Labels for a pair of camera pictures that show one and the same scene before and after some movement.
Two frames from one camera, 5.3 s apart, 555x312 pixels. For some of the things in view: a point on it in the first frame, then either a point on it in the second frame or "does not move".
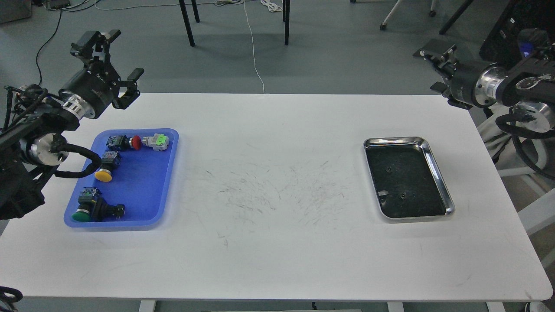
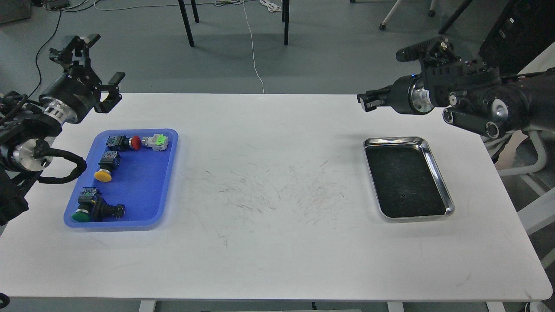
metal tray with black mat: [408, 182] does not move
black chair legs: [286, 14] does not move
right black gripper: [474, 82] → [409, 95]
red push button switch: [121, 142] does not move
